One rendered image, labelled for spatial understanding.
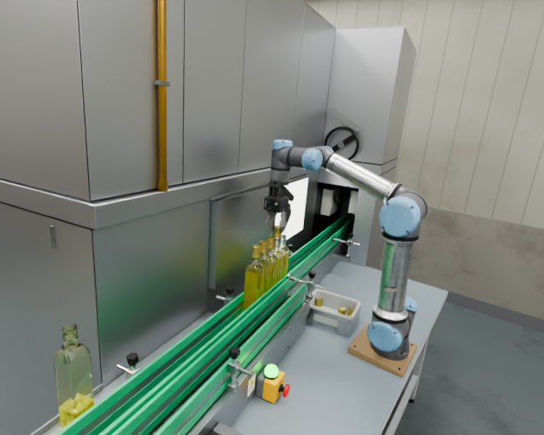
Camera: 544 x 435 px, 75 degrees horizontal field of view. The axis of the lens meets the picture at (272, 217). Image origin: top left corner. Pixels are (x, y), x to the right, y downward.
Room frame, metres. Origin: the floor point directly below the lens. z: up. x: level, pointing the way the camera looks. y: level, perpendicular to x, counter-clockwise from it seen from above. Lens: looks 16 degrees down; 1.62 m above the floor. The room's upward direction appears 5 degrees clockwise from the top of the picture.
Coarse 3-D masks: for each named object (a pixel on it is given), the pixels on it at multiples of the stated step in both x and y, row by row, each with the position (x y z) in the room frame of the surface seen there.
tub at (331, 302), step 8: (320, 296) 1.53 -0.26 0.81; (328, 296) 1.52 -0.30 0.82; (336, 296) 1.50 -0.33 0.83; (344, 296) 1.49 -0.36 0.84; (312, 304) 1.48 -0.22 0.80; (328, 304) 1.51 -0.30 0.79; (336, 304) 1.50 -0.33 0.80; (344, 304) 1.48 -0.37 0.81; (352, 304) 1.47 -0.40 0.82; (360, 304) 1.44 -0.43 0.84; (328, 312) 1.35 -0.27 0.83; (336, 312) 1.34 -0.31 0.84
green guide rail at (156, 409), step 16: (272, 304) 1.24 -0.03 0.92; (240, 320) 1.03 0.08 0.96; (256, 320) 1.12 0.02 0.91; (224, 336) 0.94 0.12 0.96; (240, 336) 1.02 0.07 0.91; (208, 352) 0.86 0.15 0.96; (224, 352) 0.93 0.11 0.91; (192, 368) 0.79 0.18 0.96; (208, 368) 0.86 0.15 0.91; (176, 384) 0.74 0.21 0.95; (192, 384) 0.79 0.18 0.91; (160, 400) 0.69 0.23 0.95; (176, 400) 0.74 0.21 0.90; (144, 416) 0.64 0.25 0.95; (160, 416) 0.69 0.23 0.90; (128, 432) 0.60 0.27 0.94; (144, 432) 0.64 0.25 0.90
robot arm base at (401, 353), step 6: (402, 342) 1.17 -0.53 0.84; (408, 342) 1.20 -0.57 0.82; (372, 348) 1.21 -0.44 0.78; (402, 348) 1.17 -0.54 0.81; (408, 348) 1.19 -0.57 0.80; (378, 354) 1.18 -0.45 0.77; (384, 354) 1.16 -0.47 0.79; (390, 354) 1.16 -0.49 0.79; (396, 354) 1.15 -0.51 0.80; (402, 354) 1.17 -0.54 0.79; (396, 360) 1.15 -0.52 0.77
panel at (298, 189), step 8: (288, 184) 1.75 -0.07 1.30; (296, 184) 1.85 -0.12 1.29; (304, 184) 1.95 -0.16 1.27; (296, 192) 1.86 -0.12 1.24; (304, 192) 1.96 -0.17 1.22; (296, 200) 1.87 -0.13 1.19; (304, 200) 1.98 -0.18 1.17; (296, 208) 1.88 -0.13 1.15; (304, 208) 1.99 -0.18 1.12; (280, 216) 1.69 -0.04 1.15; (296, 216) 1.89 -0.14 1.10; (288, 224) 1.80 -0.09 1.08; (296, 224) 1.90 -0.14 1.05; (288, 232) 1.81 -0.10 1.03; (296, 232) 1.91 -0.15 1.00
